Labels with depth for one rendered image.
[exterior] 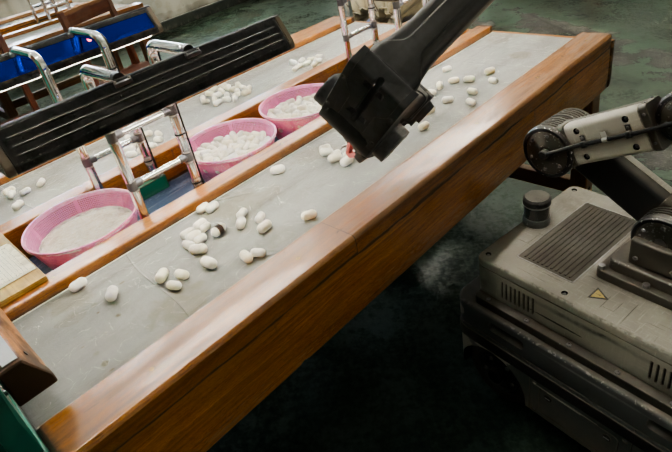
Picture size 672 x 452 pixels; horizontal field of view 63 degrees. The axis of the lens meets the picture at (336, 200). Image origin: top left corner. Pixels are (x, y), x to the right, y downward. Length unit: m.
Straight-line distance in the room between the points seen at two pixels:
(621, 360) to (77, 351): 1.07
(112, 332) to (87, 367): 0.08
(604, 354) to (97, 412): 1.01
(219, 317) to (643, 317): 0.86
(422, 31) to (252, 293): 0.57
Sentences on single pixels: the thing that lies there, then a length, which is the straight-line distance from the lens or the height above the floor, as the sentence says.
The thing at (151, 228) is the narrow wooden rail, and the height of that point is 0.76.
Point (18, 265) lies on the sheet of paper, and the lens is 1.32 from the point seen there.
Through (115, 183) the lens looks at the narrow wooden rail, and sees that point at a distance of 1.58.
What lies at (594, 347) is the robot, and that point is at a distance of 1.37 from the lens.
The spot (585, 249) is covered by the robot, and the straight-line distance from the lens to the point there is 1.47.
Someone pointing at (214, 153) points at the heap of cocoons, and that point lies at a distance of 1.56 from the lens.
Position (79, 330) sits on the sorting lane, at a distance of 1.12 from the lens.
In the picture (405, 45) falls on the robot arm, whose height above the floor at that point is 1.21.
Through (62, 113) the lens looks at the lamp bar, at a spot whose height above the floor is 1.10.
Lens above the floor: 1.38
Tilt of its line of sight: 32 degrees down
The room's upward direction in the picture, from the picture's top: 11 degrees counter-clockwise
